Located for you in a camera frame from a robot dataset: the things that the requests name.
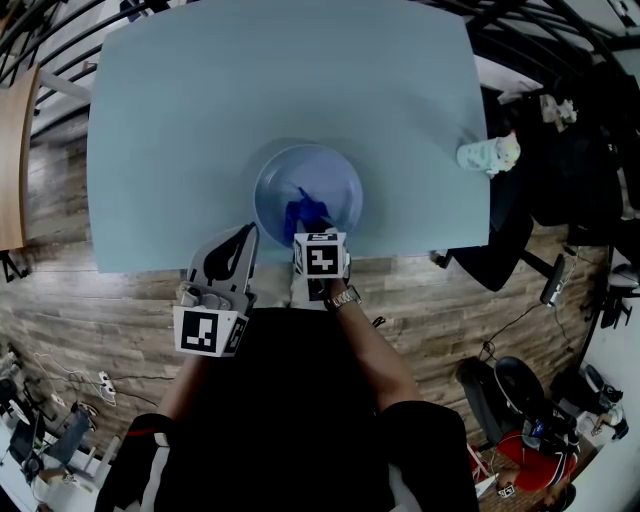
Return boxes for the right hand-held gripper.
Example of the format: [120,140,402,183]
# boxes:
[293,219,351,280]

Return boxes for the blue cloth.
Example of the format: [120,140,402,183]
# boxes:
[282,186,334,241]

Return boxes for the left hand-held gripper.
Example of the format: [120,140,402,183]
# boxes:
[172,221,261,359]

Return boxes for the black stand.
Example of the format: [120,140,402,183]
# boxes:
[582,284,636,329]

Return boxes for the person's right forearm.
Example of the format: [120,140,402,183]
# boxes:
[334,299,421,414]

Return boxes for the black bag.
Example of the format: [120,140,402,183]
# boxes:
[549,364,626,441]

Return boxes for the white patterned plush toy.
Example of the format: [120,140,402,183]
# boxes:
[455,130,522,176]

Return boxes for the wooden desk with white legs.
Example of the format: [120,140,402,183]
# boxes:
[0,63,42,251]

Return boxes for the silver wristwatch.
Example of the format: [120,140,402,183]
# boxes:
[323,284,362,312]

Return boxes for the person's light trousers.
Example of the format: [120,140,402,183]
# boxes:
[249,259,326,310]

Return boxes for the big light blue plate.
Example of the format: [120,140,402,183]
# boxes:
[252,144,364,249]

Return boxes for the small white bouquet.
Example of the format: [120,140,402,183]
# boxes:
[538,93,579,132]

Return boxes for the light blue table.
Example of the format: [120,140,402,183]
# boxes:
[0,0,640,91]

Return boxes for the black office chair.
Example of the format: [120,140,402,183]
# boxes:
[499,59,640,241]
[429,199,569,307]
[457,355,581,451]

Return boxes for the person's black shirt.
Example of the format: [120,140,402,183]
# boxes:
[94,307,481,512]

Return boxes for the person's left forearm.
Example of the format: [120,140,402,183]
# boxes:
[157,354,211,419]

